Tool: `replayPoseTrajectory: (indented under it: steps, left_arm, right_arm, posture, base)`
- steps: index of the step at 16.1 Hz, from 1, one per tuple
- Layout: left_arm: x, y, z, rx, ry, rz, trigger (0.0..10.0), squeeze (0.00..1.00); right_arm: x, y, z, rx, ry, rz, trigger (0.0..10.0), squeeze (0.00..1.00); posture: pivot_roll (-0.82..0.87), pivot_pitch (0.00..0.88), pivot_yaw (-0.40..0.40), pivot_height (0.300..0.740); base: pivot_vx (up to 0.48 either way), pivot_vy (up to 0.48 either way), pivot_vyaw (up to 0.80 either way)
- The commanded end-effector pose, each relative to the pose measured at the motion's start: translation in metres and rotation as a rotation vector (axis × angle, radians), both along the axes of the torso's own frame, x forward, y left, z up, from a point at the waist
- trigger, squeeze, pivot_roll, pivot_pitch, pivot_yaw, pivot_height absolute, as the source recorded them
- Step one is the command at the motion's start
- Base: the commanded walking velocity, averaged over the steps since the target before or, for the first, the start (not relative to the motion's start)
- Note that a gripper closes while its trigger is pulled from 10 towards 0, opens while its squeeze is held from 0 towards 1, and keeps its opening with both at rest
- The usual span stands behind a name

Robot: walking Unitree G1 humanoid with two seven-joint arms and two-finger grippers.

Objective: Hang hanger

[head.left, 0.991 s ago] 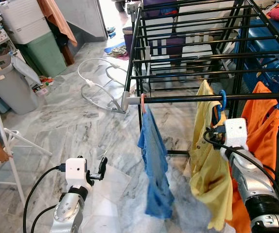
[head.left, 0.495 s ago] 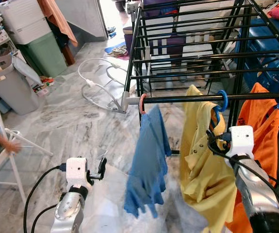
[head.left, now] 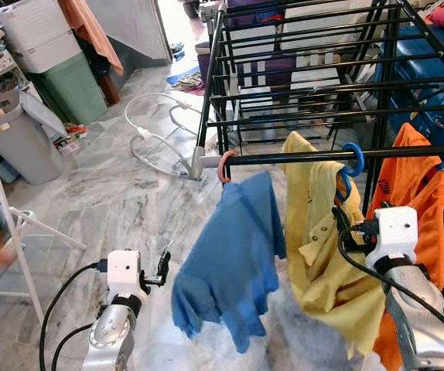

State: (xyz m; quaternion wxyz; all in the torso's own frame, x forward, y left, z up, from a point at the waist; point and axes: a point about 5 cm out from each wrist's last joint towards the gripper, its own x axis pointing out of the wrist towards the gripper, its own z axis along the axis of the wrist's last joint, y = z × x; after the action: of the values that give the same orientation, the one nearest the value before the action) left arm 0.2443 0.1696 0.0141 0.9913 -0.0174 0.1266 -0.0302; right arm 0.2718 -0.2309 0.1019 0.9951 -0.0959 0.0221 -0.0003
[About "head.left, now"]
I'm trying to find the yellow shirt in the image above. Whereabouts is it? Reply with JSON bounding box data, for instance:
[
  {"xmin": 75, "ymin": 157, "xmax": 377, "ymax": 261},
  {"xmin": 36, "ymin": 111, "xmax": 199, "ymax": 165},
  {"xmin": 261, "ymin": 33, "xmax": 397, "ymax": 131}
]
[{"xmin": 280, "ymin": 131, "xmax": 389, "ymax": 360}]

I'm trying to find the pink hanger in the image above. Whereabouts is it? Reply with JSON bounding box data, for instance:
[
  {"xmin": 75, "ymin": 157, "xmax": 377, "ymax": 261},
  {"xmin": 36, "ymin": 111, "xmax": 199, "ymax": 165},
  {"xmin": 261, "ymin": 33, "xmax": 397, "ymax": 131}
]
[{"xmin": 217, "ymin": 149, "xmax": 238, "ymax": 185}]

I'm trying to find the blue shirt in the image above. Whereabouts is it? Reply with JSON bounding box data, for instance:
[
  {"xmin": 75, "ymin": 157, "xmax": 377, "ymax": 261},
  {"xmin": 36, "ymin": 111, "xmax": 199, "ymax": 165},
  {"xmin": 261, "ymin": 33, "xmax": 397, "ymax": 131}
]
[{"xmin": 172, "ymin": 170, "xmax": 287, "ymax": 355}]

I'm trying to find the orange shirt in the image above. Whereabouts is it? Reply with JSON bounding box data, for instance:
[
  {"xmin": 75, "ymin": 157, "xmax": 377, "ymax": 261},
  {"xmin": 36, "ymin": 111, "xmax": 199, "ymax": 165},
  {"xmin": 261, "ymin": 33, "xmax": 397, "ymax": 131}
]
[{"xmin": 365, "ymin": 124, "xmax": 444, "ymax": 371}]

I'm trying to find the black drying rack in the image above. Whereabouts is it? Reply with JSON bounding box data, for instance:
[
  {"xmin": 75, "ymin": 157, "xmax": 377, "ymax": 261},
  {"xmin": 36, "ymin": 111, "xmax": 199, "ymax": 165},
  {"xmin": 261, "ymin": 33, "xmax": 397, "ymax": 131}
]
[{"xmin": 190, "ymin": 0, "xmax": 444, "ymax": 213}]

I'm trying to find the white folding chair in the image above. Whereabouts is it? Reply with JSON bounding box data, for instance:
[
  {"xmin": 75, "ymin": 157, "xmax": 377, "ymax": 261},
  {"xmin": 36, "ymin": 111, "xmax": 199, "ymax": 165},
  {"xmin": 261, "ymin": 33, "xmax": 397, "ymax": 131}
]
[{"xmin": 0, "ymin": 147, "xmax": 87, "ymax": 322}]

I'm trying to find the grey laundry bin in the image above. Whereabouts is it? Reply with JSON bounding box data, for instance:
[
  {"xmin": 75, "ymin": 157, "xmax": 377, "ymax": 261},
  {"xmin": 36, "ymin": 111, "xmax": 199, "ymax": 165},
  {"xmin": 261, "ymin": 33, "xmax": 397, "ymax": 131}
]
[{"xmin": 0, "ymin": 85, "xmax": 72, "ymax": 186}]

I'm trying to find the purple armchair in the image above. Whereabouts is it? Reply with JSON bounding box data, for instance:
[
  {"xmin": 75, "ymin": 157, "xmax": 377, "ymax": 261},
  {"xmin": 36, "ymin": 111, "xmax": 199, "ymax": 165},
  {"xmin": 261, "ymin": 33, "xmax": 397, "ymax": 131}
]
[{"xmin": 195, "ymin": 0, "xmax": 296, "ymax": 90}]

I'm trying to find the colourful play mat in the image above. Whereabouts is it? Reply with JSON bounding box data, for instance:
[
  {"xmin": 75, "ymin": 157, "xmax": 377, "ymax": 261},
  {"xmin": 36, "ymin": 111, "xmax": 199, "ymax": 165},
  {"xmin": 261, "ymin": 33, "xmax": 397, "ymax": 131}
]
[{"xmin": 166, "ymin": 66, "xmax": 206, "ymax": 92}]

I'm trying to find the grey perforated bin lid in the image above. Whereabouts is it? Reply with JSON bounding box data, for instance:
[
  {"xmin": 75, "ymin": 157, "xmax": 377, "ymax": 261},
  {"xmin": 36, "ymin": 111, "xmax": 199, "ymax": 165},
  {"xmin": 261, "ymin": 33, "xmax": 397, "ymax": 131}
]
[{"xmin": 19, "ymin": 87, "xmax": 72, "ymax": 146}]

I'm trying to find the blue fabric bag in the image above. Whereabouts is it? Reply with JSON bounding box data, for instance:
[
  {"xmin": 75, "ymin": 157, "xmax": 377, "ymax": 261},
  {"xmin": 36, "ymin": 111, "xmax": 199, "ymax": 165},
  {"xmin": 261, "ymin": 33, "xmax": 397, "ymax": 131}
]
[{"xmin": 373, "ymin": 23, "xmax": 444, "ymax": 167}]

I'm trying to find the green plastic bin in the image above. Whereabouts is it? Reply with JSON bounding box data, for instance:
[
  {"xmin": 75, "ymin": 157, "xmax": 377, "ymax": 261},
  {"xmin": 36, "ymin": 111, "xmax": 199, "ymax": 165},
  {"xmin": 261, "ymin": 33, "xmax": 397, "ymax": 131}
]
[{"xmin": 32, "ymin": 53, "xmax": 108, "ymax": 124}]

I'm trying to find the white plastic storage bin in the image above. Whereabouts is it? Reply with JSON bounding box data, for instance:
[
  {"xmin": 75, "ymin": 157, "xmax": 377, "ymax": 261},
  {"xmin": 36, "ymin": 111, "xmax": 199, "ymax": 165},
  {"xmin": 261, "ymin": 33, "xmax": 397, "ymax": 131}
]
[{"xmin": 0, "ymin": 0, "xmax": 84, "ymax": 76}]

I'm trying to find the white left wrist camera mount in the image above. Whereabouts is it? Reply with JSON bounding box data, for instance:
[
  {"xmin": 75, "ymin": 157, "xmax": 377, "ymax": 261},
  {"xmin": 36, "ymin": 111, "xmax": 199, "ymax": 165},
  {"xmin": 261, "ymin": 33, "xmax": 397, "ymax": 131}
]
[{"xmin": 106, "ymin": 250, "xmax": 147, "ymax": 304}]

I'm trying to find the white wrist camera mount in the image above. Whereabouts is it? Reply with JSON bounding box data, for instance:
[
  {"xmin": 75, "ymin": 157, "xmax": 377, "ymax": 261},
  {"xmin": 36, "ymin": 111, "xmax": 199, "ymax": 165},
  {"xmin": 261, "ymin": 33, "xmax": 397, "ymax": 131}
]
[
  {"xmin": 106, "ymin": 250, "xmax": 147, "ymax": 304},
  {"xmin": 365, "ymin": 206, "xmax": 420, "ymax": 270}
]

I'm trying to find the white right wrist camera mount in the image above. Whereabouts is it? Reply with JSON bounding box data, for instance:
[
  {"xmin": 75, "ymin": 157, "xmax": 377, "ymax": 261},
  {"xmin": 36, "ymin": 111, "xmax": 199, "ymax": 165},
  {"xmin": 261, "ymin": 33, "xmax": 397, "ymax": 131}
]
[{"xmin": 365, "ymin": 206, "xmax": 420, "ymax": 270}]

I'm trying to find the white baby bouncer frame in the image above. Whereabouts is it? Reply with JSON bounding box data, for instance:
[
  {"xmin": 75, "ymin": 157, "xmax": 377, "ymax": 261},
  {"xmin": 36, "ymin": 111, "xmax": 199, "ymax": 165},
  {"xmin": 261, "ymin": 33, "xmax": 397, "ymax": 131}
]
[{"xmin": 124, "ymin": 93, "xmax": 207, "ymax": 180}]

